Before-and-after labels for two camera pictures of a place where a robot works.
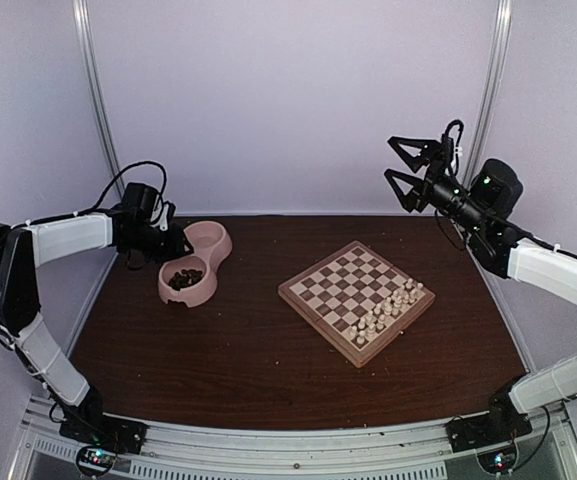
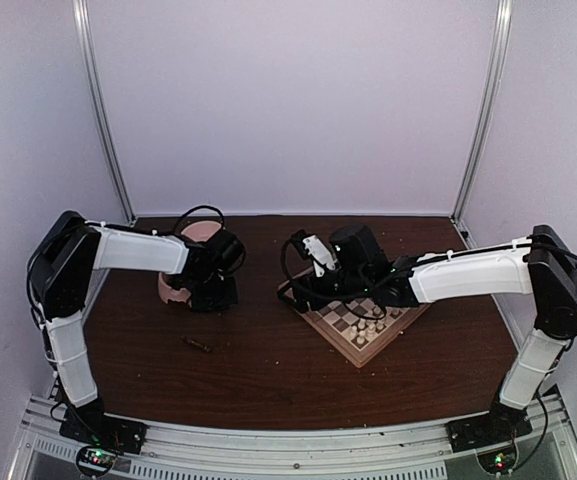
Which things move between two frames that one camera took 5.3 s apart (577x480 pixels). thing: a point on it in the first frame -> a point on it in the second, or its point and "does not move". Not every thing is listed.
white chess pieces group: (375, 319) does not move
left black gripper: (175, 248) -> (229, 298)
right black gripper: (416, 198) -> (301, 284)
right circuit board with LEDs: (499, 461) does not move
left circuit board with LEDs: (95, 460) does not move
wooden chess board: (355, 302) does not move
